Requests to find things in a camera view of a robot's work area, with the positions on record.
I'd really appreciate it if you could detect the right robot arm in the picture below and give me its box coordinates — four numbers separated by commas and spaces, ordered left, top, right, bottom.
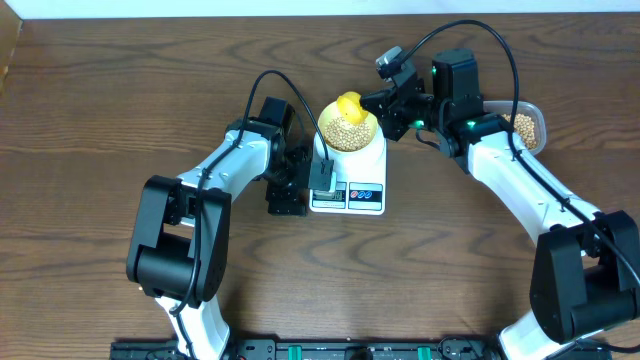
360, 47, 639, 359

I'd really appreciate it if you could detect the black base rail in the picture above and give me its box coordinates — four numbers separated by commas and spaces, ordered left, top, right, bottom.
109, 337, 503, 360

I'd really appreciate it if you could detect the clear container of soybeans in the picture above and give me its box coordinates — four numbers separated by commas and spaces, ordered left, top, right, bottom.
483, 100, 547, 155

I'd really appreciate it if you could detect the yellow plastic bowl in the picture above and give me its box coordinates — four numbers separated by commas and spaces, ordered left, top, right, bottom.
318, 102, 379, 152

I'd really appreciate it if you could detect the white digital kitchen scale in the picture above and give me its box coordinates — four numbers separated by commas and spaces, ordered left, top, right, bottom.
309, 123, 387, 215

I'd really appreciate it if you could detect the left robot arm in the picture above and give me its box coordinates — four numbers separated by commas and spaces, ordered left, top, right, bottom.
126, 97, 310, 359

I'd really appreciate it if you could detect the left black cable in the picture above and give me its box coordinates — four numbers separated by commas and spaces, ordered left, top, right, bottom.
168, 69, 332, 360

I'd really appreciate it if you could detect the yellow measuring scoop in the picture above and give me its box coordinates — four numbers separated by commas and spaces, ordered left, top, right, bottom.
336, 91, 368, 126

